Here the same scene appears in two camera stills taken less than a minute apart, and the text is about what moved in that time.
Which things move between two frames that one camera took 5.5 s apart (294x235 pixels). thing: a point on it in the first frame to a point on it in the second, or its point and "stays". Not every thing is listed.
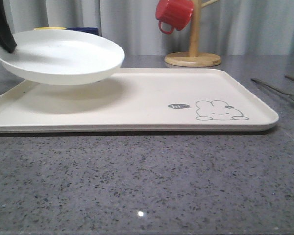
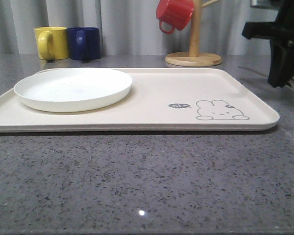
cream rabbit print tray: x=176 y=100 stays
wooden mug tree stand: x=194 y=58 stays
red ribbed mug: x=177 y=13 stays
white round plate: x=62 y=57 to x=67 y=89
